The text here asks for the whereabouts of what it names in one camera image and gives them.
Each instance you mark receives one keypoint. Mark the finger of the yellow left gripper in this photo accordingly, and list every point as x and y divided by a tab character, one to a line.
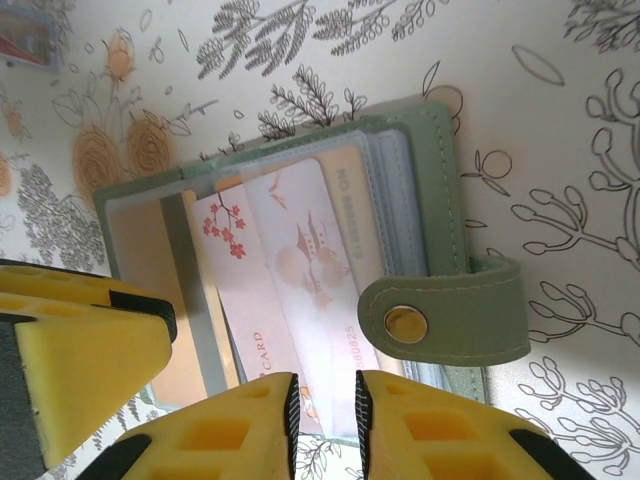
90	370
60	282

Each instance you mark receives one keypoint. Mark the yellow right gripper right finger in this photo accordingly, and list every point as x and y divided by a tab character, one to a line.
450	440

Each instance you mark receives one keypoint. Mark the gold VIP card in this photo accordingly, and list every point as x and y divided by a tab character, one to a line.
345	165
132	250

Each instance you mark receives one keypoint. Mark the green transparent card case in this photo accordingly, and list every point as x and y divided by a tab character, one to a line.
440	200

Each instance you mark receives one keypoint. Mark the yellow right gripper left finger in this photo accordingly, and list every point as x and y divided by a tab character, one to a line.
200	440

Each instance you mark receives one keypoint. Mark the clear acrylic card organizer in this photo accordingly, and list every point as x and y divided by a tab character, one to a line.
30	20

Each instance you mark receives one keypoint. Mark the pink blossom print card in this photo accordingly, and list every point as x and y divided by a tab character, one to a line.
295	260

